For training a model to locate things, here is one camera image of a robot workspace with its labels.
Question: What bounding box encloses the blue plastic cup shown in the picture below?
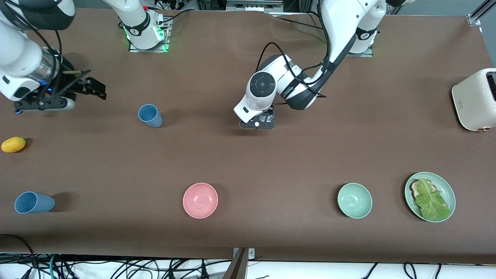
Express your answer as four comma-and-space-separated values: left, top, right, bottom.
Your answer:
138, 104, 163, 128
14, 191, 56, 214

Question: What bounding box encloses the brown table cover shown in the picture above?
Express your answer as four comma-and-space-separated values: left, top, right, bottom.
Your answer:
0, 6, 496, 266

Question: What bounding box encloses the yellow lemon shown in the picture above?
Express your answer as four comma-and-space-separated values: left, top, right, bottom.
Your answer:
1, 136, 27, 153

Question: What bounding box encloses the grey metal box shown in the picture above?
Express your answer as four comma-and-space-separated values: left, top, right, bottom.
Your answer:
226, 0, 284, 12

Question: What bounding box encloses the pink bowl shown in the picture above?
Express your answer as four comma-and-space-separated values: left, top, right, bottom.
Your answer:
183, 183, 219, 219

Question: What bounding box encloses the pale green bowl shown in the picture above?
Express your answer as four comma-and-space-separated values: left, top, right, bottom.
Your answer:
337, 183, 373, 219

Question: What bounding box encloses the dark metal pole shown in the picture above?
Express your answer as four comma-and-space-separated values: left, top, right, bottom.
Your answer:
222, 248, 248, 279

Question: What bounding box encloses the toast slice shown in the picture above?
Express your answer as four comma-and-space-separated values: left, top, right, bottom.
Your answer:
410, 179, 448, 208

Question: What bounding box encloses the green lettuce leaf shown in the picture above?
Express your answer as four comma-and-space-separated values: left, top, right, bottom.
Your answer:
415, 178, 452, 221

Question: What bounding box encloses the pale green plate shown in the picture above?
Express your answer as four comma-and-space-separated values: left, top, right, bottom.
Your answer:
404, 172, 456, 223

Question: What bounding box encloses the cream toaster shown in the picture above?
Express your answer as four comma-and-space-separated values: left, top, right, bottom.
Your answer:
451, 68, 496, 132

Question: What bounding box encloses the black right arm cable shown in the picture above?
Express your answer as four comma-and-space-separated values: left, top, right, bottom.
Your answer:
33, 27, 64, 78

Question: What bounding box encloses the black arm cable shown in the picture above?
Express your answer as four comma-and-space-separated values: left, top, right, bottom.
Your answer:
33, 27, 64, 78
256, 42, 331, 97

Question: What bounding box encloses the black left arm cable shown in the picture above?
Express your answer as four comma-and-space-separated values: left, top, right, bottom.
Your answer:
256, 42, 331, 97

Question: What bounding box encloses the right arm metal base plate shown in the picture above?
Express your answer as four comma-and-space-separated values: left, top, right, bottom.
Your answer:
129, 17, 171, 53

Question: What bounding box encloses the black left base cable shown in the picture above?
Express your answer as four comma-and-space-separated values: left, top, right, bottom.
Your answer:
271, 12, 325, 31

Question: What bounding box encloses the black base cable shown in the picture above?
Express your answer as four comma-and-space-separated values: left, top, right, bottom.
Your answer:
271, 12, 325, 31
149, 6, 191, 26

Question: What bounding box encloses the black right base cable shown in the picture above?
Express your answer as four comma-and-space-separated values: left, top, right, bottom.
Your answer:
149, 6, 191, 26

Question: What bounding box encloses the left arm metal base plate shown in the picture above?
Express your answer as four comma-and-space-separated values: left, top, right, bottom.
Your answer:
345, 46, 374, 58

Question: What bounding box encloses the black floor cable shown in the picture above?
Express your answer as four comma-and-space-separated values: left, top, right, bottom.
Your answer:
0, 234, 37, 268

